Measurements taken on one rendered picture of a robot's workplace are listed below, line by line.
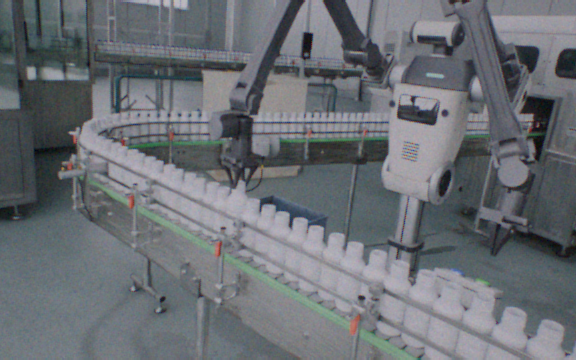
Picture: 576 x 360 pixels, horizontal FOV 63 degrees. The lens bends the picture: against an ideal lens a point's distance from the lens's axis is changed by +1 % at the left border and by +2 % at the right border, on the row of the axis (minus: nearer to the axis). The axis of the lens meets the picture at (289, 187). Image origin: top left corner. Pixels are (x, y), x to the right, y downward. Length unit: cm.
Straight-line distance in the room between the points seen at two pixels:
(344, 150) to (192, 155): 109
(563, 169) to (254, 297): 372
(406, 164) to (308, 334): 71
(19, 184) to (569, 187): 454
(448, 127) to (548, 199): 325
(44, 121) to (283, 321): 535
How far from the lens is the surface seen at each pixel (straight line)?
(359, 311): 102
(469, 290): 116
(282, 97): 556
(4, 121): 419
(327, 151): 322
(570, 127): 466
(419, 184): 164
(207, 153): 283
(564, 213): 473
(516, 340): 99
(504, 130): 116
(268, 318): 132
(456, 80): 165
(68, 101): 642
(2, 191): 431
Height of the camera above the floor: 160
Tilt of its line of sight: 17 degrees down
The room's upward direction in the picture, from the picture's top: 5 degrees clockwise
